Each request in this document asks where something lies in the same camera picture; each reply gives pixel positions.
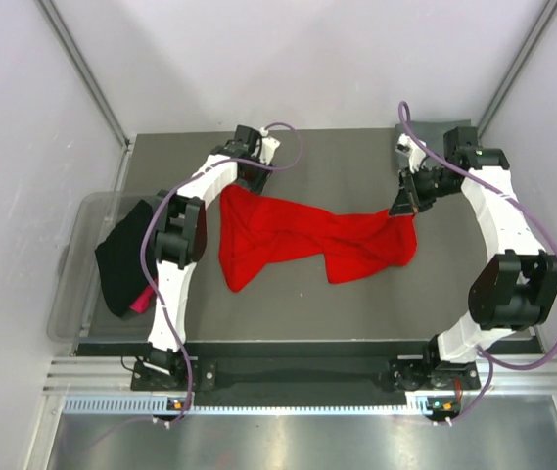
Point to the left aluminium frame post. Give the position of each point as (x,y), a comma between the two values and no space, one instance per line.
(57,24)

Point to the right aluminium frame post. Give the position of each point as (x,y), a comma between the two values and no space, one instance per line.
(531,40)

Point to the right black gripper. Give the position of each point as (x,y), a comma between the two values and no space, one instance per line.
(408,199)

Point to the black t shirt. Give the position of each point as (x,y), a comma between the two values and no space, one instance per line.
(118,259)

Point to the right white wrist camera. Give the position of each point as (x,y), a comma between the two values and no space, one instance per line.
(412,151)

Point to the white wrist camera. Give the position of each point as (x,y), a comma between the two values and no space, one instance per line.
(268,146)
(412,151)

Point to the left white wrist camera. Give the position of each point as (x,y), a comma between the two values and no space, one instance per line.
(268,146)

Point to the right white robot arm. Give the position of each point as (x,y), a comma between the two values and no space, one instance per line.
(518,286)

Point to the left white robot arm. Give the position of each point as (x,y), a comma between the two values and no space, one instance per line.
(178,236)

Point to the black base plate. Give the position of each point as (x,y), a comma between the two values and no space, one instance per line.
(297,378)

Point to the clear plastic bin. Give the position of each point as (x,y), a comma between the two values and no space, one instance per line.
(79,312)

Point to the pink t shirt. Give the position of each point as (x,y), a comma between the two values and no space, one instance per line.
(144,301)

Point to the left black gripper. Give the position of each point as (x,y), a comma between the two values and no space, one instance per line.
(256,184)

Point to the red t shirt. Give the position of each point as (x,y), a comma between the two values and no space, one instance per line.
(256,231)

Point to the aluminium frame post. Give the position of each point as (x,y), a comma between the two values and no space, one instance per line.
(57,24)
(531,40)

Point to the folded grey t shirt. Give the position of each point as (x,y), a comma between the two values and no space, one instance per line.
(430,132)

